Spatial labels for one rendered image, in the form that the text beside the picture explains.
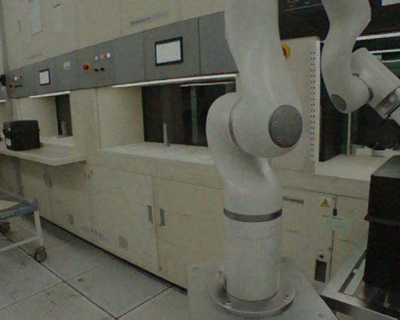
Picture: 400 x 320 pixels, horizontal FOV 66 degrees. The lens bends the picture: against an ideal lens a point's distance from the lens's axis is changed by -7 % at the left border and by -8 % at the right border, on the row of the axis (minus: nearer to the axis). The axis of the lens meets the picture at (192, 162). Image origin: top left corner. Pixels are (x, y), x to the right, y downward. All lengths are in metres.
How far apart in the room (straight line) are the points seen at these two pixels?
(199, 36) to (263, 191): 1.13
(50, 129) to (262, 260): 3.38
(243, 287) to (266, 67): 0.42
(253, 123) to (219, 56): 1.02
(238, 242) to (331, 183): 0.75
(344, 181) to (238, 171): 0.74
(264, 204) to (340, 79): 0.33
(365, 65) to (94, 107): 1.86
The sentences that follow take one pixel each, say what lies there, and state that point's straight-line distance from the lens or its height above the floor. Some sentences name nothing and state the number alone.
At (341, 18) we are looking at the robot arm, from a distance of 0.79.
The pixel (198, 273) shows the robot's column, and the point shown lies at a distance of 0.82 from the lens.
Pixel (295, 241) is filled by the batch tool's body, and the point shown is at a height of 0.56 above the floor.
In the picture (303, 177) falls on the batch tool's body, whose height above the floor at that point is 0.85.
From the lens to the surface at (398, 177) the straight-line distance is 0.73.
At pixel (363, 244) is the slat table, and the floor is 0.76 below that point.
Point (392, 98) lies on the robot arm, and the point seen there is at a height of 1.17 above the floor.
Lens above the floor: 1.17
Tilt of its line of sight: 11 degrees down
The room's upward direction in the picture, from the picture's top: 2 degrees counter-clockwise
